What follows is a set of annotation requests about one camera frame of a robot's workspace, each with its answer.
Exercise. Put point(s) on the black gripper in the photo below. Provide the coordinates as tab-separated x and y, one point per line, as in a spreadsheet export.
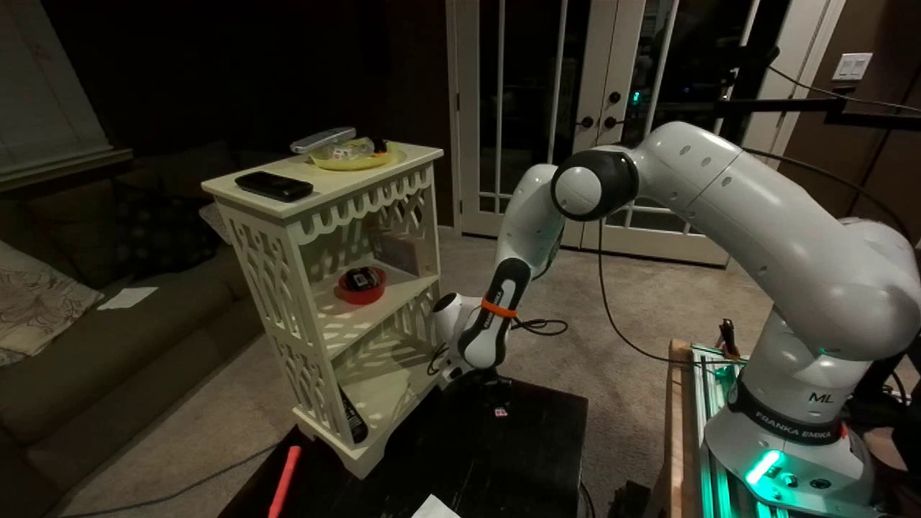
453	367

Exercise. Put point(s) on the small white dotted block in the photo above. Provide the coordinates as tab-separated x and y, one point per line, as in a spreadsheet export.
499	412

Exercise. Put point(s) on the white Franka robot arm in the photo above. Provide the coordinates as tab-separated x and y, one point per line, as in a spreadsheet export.
768	219

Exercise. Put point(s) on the small black round object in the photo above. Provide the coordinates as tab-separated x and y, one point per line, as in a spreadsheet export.
358	279

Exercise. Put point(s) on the white lattice shelf unit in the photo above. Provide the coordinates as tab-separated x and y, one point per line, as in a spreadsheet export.
365	178

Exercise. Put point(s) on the black remote control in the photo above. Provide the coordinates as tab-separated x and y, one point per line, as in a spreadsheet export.
353	419

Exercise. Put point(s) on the red bowl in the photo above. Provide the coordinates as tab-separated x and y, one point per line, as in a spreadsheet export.
361	294

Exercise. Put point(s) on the white paper sheet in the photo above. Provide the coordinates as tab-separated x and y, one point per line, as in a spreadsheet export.
434	507
129	296

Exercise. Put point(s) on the red stick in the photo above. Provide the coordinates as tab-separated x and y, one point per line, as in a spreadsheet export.
284	485

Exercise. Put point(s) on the black phone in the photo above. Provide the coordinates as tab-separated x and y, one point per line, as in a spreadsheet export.
274	184

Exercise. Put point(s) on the metal mounting rails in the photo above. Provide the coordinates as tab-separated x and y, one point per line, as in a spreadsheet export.
715	471

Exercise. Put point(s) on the grey fabric couch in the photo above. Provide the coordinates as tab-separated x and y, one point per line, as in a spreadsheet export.
117	363

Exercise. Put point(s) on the white french double door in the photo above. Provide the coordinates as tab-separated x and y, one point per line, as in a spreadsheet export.
594	58

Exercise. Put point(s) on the patterned cushion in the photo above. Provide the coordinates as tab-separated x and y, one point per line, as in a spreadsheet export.
38	304

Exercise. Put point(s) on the wooden base frame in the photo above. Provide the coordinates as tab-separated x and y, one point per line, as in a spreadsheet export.
679	432

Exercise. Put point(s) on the black camera stand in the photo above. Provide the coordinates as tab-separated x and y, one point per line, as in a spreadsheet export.
768	48

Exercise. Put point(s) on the white wall plate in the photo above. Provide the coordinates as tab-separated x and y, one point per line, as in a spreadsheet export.
853	63

